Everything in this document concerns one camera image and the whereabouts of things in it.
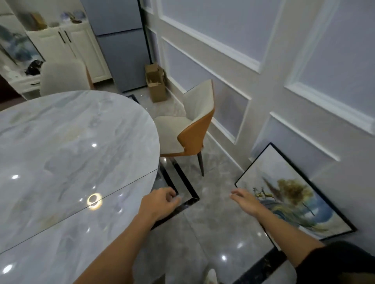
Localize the white cabinet with black handles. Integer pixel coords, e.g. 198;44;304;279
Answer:
25;20;113;85

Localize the black bag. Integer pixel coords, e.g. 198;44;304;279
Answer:
25;59;45;76

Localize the low white drawer bench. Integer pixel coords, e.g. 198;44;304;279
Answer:
0;66;41;101

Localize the person's black shirt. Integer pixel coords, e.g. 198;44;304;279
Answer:
294;240;375;284

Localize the open brown cardboard box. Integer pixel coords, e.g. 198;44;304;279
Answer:
145;62;168;103

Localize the person's left hand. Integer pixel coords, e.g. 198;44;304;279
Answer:
137;187;182;224

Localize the dark brown door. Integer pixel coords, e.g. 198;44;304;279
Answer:
0;73;29;112

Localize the person's white shoe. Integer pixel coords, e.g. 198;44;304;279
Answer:
204;268;219;284

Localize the cream orange chair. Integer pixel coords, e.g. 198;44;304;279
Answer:
153;79;216;178
39;58;95;98

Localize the black framed abstract painting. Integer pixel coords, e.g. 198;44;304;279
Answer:
234;142;357;252

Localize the person's right hand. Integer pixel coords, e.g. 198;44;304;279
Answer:
230;188;268;219

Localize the person's left forearm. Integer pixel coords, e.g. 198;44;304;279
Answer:
73;212;156;284

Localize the blue abstract framed painting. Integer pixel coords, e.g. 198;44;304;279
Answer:
0;14;45;69

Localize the grey refrigerator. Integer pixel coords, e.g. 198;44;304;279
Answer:
79;0;152;94

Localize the grey marble dining table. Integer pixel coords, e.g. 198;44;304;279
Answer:
0;90;166;284

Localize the person's right forearm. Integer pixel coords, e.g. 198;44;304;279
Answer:
257;204;324;268

